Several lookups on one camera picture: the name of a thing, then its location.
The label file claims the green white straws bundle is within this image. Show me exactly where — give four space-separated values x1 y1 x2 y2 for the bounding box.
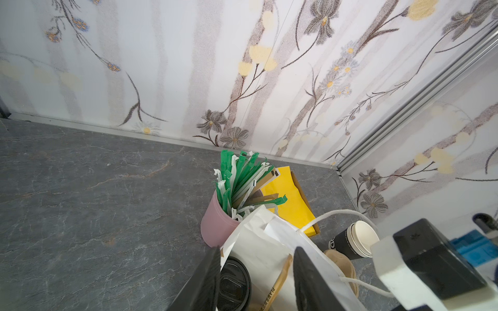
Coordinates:
213 150 288 222

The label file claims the black cup lid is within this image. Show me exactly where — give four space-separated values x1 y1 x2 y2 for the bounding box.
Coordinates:
217 257 252 311

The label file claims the white patterned paper bag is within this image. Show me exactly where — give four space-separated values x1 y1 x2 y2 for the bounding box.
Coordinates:
220 207 365 310

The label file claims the brown paper straw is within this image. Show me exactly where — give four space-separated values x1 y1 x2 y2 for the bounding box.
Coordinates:
259 255 293 311

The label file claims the brown pulp cup carrier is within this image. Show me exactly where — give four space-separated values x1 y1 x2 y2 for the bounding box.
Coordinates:
324 250 357 279

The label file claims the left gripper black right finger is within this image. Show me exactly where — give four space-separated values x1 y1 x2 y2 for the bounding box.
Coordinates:
293 247 345 311

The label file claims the brown cardboard napkin box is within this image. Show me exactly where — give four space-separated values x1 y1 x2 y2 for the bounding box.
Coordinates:
290 171 320 237

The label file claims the black paper cup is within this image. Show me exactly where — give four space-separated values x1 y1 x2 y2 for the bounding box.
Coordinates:
328 220 379 260

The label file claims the pink cup holder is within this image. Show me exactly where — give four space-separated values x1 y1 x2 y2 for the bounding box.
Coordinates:
200 192 239 248

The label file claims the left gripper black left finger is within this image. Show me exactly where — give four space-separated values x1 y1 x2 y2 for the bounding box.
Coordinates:
167 247 221 311

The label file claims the yellow napkins stack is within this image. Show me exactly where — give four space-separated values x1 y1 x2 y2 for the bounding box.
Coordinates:
261 166 307 229

